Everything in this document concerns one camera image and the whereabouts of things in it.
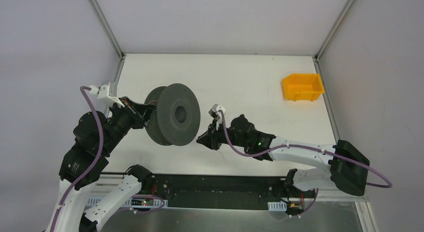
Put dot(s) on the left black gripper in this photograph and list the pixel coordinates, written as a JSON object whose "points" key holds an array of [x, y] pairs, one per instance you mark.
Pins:
{"points": [[134, 111]]}

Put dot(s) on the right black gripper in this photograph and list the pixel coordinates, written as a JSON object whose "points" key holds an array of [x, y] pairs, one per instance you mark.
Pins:
{"points": [[216, 137]]}

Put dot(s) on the black cable spool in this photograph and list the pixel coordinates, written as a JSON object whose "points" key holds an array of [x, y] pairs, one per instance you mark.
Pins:
{"points": [[176, 119]]}

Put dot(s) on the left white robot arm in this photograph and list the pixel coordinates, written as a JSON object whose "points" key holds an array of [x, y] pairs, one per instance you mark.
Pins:
{"points": [[95, 138]]}

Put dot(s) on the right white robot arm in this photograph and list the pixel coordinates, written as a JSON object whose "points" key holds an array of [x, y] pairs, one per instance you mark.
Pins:
{"points": [[340, 166]]}

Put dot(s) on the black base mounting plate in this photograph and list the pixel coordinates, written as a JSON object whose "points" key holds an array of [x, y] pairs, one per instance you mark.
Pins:
{"points": [[221, 192]]}

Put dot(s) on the orange plastic bin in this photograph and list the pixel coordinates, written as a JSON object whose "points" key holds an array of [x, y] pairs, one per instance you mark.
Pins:
{"points": [[298, 87]]}

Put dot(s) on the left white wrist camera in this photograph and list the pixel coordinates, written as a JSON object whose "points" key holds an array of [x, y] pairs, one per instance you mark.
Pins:
{"points": [[106, 93]]}

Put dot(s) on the aluminium frame rail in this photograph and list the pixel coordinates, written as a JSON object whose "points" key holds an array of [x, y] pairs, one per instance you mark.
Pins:
{"points": [[109, 180]]}

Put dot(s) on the left white cable duct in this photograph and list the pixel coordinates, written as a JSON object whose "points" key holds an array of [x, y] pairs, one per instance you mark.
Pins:
{"points": [[132, 202]]}

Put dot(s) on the white cable duct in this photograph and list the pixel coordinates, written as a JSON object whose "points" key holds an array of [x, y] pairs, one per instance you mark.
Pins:
{"points": [[132, 202], [277, 206]]}

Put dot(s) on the right white cable duct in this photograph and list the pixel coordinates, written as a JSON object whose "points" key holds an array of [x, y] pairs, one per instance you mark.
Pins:
{"points": [[277, 206]]}

